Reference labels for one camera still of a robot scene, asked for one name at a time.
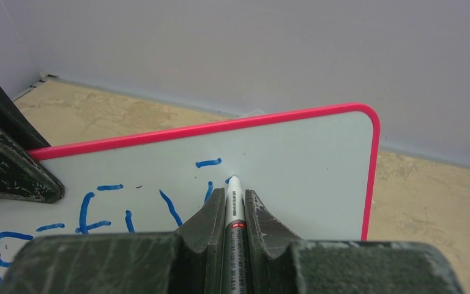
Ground aluminium frame rail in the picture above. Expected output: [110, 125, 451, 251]
[11, 72, 59, 101]

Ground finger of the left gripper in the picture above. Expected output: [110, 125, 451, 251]
[0, 128, 65, 203]
[0, 86, 51, 150]

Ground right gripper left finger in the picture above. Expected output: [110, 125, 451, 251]
[0, 189, 226, 293]

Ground white whiteboard marker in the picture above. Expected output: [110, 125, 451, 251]
[221, 176, 252, 293]

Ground red framed whiteboard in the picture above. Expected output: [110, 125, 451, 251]
[0, 104, 380, 280]

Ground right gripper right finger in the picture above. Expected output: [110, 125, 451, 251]
[245, 190, 463, 293]

